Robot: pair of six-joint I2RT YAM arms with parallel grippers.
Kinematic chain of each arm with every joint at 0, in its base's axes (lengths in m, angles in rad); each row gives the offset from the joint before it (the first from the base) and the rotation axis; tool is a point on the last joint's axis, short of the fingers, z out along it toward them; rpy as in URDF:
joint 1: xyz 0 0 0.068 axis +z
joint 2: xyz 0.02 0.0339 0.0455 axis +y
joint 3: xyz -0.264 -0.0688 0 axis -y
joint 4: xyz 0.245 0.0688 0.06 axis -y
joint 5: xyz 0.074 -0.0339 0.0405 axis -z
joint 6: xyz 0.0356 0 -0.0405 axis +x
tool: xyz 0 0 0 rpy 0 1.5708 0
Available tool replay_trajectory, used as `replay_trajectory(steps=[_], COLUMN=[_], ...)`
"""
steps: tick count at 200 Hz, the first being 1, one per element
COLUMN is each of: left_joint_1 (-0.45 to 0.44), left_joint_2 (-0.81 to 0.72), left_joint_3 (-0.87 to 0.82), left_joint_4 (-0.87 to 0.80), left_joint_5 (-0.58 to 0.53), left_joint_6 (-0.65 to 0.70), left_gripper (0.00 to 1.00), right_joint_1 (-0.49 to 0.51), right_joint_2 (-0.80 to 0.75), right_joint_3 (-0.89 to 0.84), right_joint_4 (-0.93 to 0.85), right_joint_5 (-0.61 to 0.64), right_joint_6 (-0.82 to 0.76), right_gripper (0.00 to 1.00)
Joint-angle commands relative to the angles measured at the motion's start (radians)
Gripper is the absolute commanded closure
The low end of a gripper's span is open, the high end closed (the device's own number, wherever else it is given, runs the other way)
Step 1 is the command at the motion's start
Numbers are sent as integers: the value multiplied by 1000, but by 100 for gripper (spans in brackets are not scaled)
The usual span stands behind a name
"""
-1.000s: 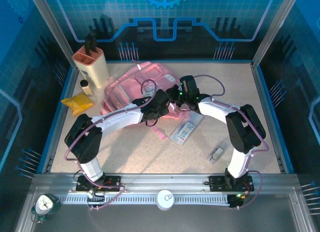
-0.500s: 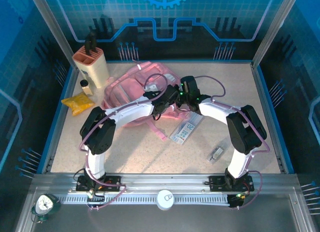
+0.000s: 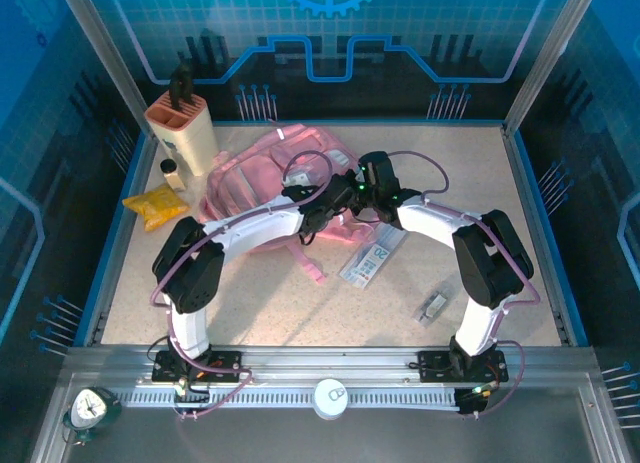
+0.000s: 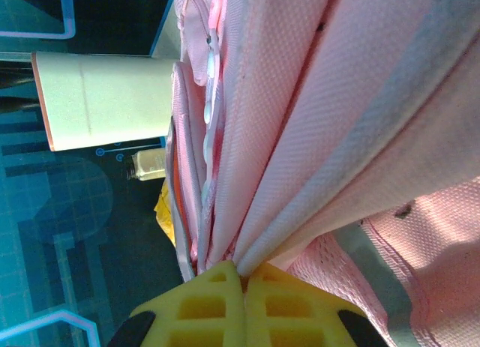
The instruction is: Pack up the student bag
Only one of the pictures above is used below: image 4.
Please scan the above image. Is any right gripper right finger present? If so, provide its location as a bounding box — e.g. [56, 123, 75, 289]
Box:
[245, 262, 389, 347]

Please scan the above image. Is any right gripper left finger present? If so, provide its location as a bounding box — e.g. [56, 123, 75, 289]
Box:
[106, 259, 247, 347]

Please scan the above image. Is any pink student backpack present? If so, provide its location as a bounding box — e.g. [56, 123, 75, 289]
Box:
[166, 0, 480, 347]

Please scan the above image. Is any yellow snack bag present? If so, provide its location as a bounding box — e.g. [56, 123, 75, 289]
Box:
[153, 181, 177, 247]

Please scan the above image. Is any small bottle black cap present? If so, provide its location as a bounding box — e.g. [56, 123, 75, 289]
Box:
[125, 149, 169, 182]

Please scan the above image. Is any beige orange knife block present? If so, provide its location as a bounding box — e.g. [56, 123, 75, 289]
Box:
[31, 50, 178, 153]

